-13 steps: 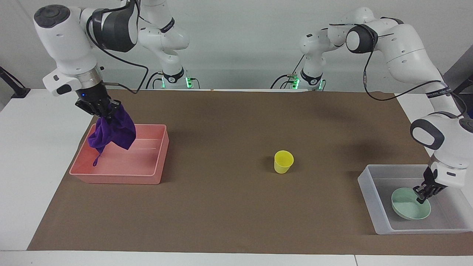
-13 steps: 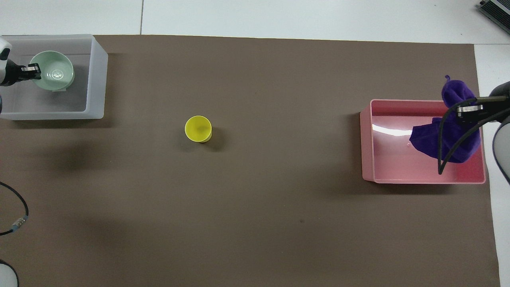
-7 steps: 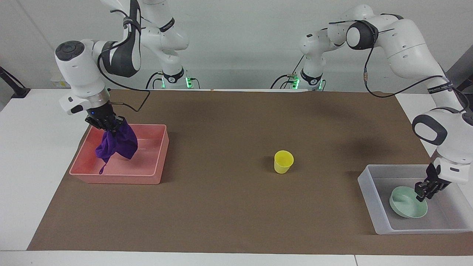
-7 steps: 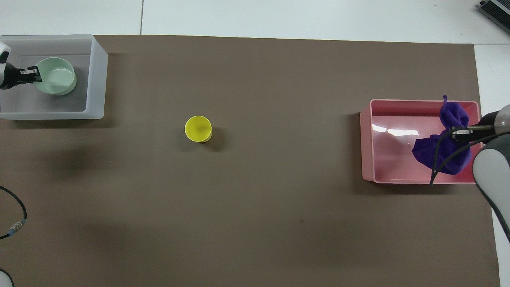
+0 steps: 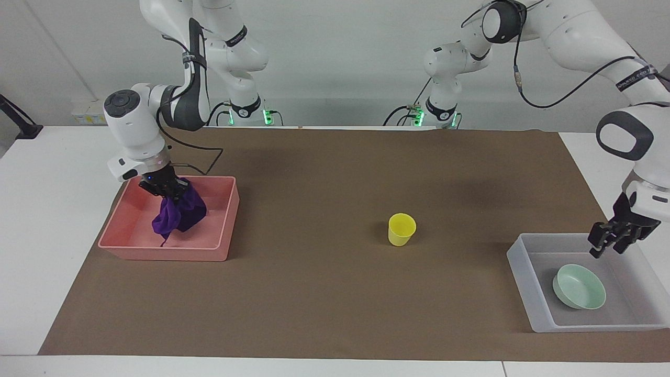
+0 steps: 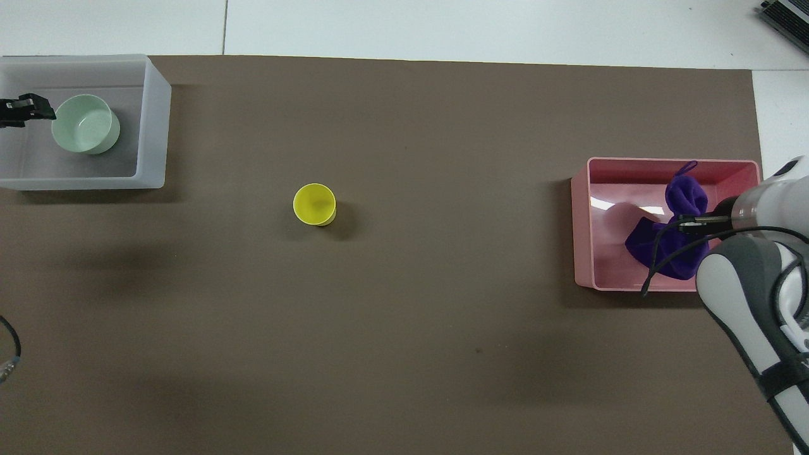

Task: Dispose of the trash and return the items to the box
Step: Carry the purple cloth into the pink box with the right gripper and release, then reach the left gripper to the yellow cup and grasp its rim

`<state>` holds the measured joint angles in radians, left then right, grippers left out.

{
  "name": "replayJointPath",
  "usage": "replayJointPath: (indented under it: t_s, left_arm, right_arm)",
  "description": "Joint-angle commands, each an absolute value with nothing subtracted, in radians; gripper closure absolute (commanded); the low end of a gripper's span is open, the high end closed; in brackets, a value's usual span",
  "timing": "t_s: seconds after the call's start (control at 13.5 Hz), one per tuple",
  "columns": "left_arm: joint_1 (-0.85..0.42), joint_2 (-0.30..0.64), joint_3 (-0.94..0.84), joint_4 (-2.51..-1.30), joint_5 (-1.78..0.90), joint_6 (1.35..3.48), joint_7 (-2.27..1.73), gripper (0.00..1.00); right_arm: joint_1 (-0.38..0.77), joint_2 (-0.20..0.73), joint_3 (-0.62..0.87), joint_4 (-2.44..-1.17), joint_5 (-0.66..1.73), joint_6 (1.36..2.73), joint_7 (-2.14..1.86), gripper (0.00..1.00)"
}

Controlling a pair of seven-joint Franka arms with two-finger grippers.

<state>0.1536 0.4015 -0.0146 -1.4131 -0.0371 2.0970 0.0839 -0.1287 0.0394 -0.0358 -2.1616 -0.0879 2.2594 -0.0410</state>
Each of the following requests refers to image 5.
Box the purple cloth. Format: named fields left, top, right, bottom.
left=151, top=177, right=208, bottom=248

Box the black cable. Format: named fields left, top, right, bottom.
left=206, top=101, right=232, bottom=127
left=156, top=111, right=225, bottom=176
left=512, top=21, right=653, bottom=109
left=383, top=77, right=433, bottom=127

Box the pink plastic bin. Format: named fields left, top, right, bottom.
left=98, top=175, right=240, bottom=262

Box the light green bowl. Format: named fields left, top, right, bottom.
left=552, top=263, right=607, bottom=311

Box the black stand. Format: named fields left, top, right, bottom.
left=0, top=94, right=44, bottom=140

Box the yellow plastic cup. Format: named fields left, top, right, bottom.
left=388, top=213, right=417, bottom=247

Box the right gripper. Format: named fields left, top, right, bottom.
left=138, top=167, right=193, bottom=206

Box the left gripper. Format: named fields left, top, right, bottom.
left=587, top=192, right=662, bottom=260

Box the grey plastic bin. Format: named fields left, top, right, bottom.
left=506, top=232, right=670, bottom=334

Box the white wall socket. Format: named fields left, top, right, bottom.
left=72, top=101, right=108, bottom=125

